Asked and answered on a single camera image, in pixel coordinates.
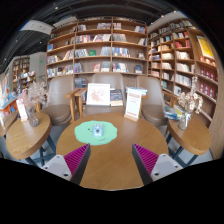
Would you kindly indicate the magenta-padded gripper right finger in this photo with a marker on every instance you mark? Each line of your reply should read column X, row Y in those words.
column 146, row 160

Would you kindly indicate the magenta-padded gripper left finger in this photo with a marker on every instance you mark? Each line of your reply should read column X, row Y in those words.
column 76, row 160

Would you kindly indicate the green blob-shaped mouse pad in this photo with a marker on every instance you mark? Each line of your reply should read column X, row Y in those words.
column 83, row 133

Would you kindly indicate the round wooden side table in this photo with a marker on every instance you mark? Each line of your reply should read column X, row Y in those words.
column 28, row 136
column 191, row 136

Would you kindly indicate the stack of blue magazines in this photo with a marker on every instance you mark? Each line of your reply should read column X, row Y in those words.
column 171, row 113

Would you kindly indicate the glass vase with dried flowers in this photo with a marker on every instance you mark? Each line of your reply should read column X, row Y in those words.
column 184, row 121
column 33, row 118

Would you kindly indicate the white sign in wooden stand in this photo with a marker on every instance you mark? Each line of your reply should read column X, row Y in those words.
column 133, row 103

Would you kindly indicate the white framed flower picture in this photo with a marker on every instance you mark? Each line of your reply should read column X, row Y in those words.
column 98, row 94

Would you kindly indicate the dark book with yellow band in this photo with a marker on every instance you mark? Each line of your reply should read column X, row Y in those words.
column 116, row 96

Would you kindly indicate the light blue book stack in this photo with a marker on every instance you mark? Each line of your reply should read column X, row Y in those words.
column 138, row 90

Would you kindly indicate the small white table sign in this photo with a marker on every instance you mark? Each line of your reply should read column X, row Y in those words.
column 22, row 109

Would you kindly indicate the colourful book display rack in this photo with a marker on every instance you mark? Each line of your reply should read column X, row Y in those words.
column 6, row 100

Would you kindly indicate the distant wooden bookshelf unit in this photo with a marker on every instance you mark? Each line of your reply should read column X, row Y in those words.
column 23, row 71

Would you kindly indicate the curved wooden bookshelf unit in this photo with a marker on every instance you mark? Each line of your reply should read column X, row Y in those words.
column 173, row 56

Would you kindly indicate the wide wooden bookshelf unit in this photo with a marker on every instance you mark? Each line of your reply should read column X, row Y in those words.
column 96, row 46

